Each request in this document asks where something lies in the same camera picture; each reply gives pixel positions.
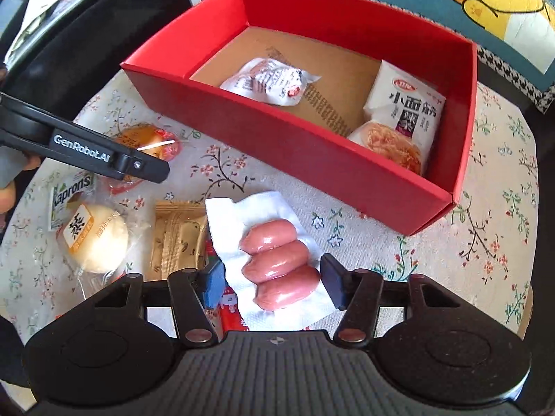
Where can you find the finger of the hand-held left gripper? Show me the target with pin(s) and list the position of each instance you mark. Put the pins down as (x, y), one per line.
(145, 167)

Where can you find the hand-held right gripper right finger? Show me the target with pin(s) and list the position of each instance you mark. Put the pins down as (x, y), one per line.
(333, 284)

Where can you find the floral tablecloth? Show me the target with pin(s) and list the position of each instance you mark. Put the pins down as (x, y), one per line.
(368, 260)

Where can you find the person's left hand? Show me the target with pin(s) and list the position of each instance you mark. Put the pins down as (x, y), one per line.
(6, 197)

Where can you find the green and white cracker packet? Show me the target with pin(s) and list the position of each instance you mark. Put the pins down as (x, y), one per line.
(60, 199)

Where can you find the red cardboard box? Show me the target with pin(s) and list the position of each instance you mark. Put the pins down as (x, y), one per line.
(303, 156)

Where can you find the white crumpled snack packet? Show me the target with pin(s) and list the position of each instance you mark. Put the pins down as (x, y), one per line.
(260, 80)

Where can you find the pale round bun packet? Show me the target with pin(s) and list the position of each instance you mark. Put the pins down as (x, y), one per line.
(99, 242)

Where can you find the red festive snack packet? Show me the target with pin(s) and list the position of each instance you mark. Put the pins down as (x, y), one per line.
(230, 312)

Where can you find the gold wafer packet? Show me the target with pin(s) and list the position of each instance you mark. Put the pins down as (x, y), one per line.
(173, 242)

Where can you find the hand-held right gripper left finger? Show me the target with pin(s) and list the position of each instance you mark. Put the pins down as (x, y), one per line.
(213, 286)

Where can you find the orange bun packet red label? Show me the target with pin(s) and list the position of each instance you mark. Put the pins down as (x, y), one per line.
(134, 136)

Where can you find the clear pack of three sausages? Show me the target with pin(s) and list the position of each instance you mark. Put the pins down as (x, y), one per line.
(277, 260)

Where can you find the white packet with orange print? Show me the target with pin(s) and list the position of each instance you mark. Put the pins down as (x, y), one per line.
(403, 108)

